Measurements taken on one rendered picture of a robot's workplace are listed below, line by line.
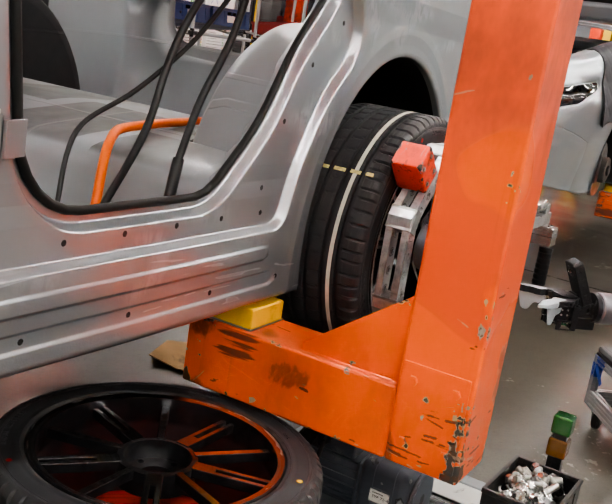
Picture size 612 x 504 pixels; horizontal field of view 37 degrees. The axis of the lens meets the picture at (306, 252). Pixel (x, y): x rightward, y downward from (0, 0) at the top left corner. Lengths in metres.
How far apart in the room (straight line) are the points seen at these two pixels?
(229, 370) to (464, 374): 0.55
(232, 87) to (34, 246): 0.93
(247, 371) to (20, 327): 0.69
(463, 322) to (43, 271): 0.78
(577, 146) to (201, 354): 3.21
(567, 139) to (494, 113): 3.19
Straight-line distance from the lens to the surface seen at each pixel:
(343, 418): 1.90
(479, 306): 1.72
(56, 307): 1.48
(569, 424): 1.93
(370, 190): 2.07
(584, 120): 4.91
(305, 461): 1.85
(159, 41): 4.09
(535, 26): 1.67
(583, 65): 4.93
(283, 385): 1.96
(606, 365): 3.65
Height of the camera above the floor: 1.32
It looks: 13 degrees down
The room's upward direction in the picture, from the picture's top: 9 degrees clockwise
